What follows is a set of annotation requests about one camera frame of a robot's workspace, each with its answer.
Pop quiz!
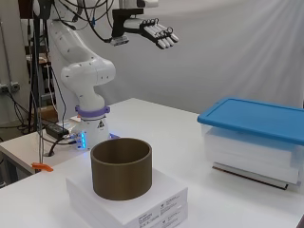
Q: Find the white flat box stand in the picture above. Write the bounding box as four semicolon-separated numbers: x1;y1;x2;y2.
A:
65;167;189;226
67;186;190;228

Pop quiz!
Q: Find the white hanging sheet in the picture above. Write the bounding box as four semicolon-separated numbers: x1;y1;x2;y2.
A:
47;0;304;115

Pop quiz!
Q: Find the black power adapter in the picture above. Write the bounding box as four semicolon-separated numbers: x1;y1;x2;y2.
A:
45;123;70;140

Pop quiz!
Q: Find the blue plastic lid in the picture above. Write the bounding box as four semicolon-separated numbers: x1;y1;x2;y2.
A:
197;97;304;146

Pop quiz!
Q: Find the clear plastic box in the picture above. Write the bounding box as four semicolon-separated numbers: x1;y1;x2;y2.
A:
199;123;304;192

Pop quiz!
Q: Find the orange clamp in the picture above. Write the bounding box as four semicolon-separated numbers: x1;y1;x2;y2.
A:
31;161;54;173

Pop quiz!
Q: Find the dark equipment rack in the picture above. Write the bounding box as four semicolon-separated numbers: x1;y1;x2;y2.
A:
18;0;63;129

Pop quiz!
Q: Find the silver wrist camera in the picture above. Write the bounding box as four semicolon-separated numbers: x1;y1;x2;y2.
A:
110;35;130;48

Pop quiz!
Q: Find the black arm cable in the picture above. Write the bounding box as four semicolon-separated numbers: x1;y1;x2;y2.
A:
53;0;116;44

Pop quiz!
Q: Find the black camera bracket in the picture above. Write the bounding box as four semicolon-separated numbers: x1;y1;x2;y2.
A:
111;8;145;39

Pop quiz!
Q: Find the black adapter cable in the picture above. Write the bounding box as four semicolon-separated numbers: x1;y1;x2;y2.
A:
47;136;78;158

